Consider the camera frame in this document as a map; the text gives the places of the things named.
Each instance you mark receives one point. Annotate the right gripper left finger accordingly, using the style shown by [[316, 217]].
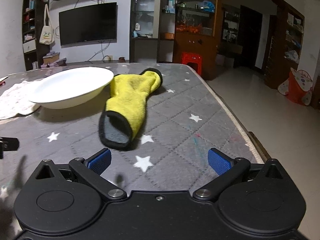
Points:
[[88, 171]]

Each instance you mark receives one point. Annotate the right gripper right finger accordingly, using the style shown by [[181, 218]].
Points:
[[229, 171]]

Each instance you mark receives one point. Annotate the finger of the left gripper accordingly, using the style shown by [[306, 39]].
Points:
[[8, 144]]

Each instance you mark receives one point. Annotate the yellow grey microfiber cloth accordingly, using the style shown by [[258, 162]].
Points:
[[125, 110]]

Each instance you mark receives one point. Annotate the white ceramic bowl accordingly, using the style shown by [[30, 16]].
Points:
[[69, 88]]

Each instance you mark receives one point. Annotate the white patterned towel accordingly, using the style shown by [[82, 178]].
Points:
[[14, 100]]

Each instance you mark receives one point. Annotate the stack of boxes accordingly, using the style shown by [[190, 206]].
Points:
[[53, 59]]

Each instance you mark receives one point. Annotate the red white bag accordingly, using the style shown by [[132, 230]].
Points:
[[298, 87]]

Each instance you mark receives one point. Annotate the low black tv bench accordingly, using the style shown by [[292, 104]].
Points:
[[95, 63]]

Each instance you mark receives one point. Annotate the canvas tote bag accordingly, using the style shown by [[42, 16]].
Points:
[[47, 33]]

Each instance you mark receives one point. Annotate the red plastic stool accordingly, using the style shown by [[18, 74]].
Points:
[[193, 60]]

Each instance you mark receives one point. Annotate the black flat television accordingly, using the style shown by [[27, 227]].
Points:
[[87, 24]]

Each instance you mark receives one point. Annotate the glass door cabinet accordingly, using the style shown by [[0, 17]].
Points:
[[152, 28]]

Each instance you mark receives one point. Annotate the dark wooden display cabinet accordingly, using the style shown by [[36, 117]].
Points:
[[198, 25]]

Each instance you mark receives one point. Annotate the black wall bookshelf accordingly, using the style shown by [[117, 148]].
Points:
[[32, 24]]

